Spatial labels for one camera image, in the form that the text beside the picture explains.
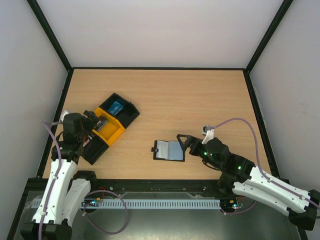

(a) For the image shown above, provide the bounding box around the black leather card holder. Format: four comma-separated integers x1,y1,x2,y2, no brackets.
151,140,185,162

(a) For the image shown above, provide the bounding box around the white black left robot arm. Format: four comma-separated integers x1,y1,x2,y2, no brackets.
20,110,98,240

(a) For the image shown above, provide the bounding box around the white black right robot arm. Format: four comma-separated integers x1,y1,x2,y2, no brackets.
177,134,320,231

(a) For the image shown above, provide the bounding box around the black credit card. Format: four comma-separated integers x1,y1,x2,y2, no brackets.
94,115,109,132

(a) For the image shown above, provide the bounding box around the blue credit card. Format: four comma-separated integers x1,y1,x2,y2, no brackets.
108,101,124,115

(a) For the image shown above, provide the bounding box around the yellow middle sorting bin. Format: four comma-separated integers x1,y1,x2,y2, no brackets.
92,107,125,147

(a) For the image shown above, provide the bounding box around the black near sorting bin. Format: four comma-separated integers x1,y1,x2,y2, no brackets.
82,135,109,165

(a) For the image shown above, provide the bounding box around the black sorting bin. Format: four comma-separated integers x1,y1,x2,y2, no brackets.
99,92,140,129
82,135,109,165

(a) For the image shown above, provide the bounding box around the black far sorting bin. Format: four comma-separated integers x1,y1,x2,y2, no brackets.
99,92,140,129

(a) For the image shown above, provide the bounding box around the right controller circuit board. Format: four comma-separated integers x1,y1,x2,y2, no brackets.
221,199,244,210

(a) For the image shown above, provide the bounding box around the controller circuit board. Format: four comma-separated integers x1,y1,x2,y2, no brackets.
221,199,244,210
81,197,104,207

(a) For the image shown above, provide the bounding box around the left controller circuit board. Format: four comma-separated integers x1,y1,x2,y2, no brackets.
81,197,104,207

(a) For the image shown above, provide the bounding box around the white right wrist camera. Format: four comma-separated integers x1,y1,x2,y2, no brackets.
201,125,215,145

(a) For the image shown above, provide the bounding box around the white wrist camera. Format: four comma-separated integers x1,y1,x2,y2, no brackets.
59,110,72,122
201,125,215,145

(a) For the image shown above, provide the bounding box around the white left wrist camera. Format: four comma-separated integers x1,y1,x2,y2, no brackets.
59,110,72,122

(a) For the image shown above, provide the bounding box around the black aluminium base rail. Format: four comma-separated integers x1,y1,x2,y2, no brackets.
26,177,291,200

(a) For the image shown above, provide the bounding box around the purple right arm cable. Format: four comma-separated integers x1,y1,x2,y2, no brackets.
204,117,320,216

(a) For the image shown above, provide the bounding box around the light blue slotted cable duct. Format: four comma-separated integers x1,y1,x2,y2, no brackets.
31,197,221,209

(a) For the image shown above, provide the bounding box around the black cage frame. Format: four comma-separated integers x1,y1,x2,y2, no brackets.
4,0,309,240

